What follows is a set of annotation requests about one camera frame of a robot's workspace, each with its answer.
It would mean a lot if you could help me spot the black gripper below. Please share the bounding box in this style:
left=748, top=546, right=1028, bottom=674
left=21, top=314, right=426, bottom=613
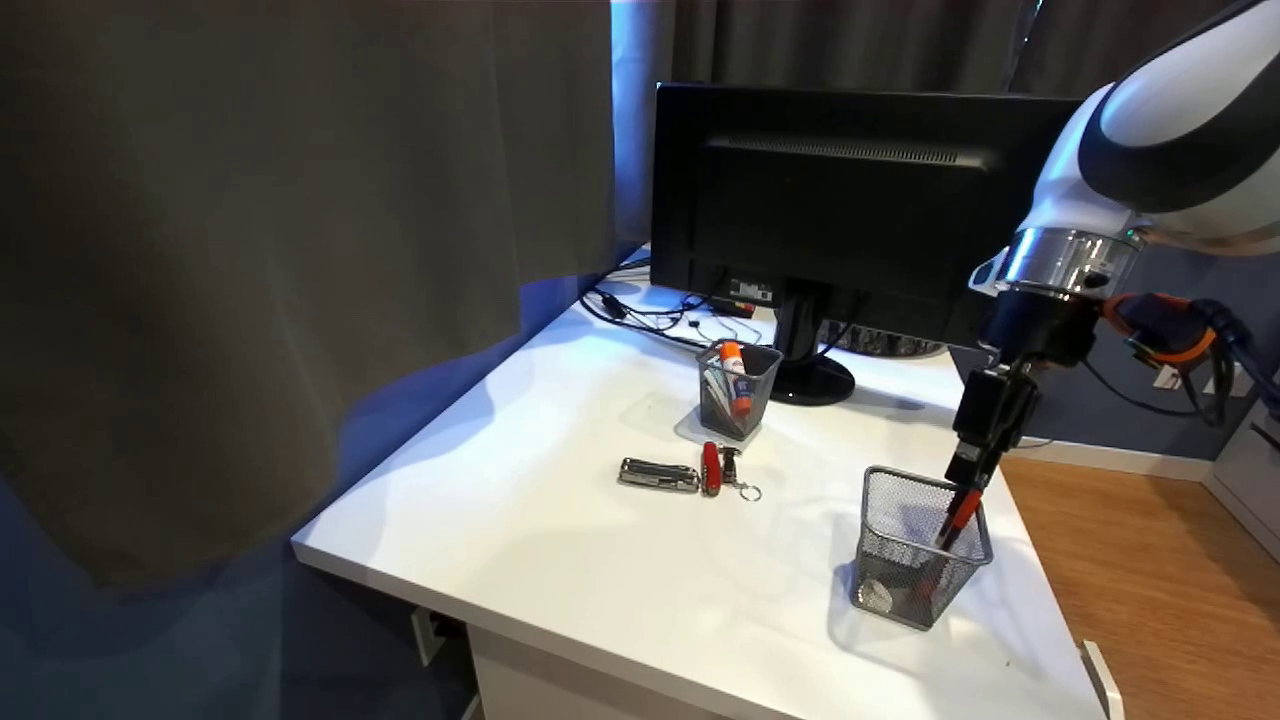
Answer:
left=945, top=361, right=1040, bottom=497

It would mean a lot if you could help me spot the red pen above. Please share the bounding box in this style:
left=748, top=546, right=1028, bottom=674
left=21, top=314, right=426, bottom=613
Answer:
left=936, top=489, right=985, bottom=552

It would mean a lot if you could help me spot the near black mesh pen bin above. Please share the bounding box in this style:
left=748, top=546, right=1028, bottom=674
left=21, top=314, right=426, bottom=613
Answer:
left=854, top=466, right=993, bottom=632

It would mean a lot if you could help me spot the black mesh pen bin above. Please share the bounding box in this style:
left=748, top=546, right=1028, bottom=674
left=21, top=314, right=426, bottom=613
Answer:
left=854, top=466, right=993, bottom=632
left=698, top=341, right=779, bottom=442

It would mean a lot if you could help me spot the far black mesh pen bin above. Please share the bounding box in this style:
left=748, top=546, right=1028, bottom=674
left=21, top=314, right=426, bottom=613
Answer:
left=698, top=341, right=779, bottom=442

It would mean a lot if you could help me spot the red pocket knife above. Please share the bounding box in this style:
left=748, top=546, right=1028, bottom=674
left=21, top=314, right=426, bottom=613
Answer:
left=700, top=444, right=766, bottom=504

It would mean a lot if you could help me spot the small black monitor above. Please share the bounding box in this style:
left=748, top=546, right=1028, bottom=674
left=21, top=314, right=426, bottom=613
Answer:
left=652, top=85, right=1078, bottom=404

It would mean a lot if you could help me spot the grey curtain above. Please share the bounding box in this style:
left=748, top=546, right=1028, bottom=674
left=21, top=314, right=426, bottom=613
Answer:
left=0, top=0, right=1280, bottom=597

